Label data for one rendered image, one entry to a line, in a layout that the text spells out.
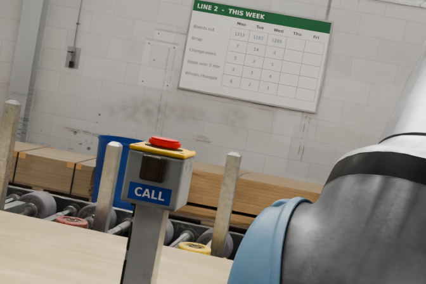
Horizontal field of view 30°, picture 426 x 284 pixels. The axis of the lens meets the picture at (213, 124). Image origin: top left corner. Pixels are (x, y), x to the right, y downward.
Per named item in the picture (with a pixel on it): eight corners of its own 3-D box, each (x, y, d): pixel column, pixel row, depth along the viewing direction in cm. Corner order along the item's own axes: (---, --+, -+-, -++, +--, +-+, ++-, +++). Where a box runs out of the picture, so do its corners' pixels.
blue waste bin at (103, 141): (144, 235, 638) (160, 146, 634) (75, 221, 644) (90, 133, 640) (156, 224, 696) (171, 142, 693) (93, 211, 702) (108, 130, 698)
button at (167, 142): (175, 156, 96) (177, 142, 95) (143, 150, 96) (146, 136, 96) (182, 154, 99) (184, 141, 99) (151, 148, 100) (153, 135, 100)
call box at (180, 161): (174, 218, 94) (186, 154, 94) (118, 206, 95) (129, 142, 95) (186, 210, 101) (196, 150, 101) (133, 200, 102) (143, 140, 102)
